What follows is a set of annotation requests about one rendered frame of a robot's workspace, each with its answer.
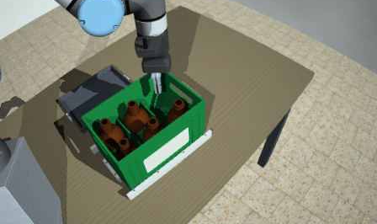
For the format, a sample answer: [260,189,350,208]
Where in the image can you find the green plastic crate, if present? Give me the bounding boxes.
[90,72,205,189]

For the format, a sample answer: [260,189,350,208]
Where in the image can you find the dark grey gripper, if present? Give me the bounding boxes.
[135,14,171,93]

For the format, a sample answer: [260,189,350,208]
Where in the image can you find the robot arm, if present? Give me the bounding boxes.
[0,0,166,173]

